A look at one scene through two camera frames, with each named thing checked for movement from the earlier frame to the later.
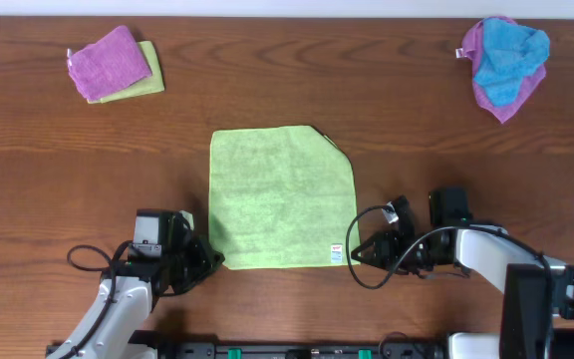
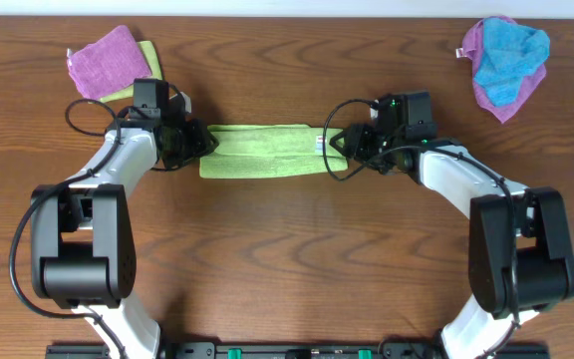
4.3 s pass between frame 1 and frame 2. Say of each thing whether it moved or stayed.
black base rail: stayed
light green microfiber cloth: moved
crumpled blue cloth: stayed
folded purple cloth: stayed
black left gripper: moved
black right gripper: moved
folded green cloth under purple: stayed
